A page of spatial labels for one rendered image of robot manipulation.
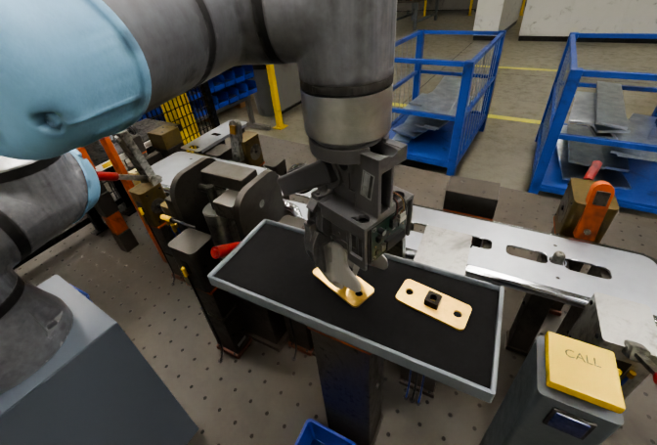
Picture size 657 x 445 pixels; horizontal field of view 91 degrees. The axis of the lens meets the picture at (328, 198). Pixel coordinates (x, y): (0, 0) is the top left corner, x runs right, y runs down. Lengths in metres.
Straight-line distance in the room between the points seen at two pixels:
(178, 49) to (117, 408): 0.60
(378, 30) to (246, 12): 0.09
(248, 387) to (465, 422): 0.49
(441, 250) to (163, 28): 0.49
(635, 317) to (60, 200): 0.84
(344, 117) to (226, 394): 0.78
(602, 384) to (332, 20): 0.40
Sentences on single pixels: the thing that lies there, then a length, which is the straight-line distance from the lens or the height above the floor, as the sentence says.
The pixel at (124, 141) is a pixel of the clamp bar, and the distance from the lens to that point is 0.96.
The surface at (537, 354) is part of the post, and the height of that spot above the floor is 1.14.
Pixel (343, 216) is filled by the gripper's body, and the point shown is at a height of 1.32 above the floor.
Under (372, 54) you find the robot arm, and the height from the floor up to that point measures 1.45.
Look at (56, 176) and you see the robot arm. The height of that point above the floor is 1.30.
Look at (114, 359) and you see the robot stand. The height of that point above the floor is 1.04.
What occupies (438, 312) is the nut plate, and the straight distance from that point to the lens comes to 0.42.
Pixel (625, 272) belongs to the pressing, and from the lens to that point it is 0.83.
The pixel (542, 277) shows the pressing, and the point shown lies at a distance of 0.74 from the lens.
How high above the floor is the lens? 1.50
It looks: 35 degrees down
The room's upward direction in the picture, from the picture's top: 5 degrees counter-clockwise
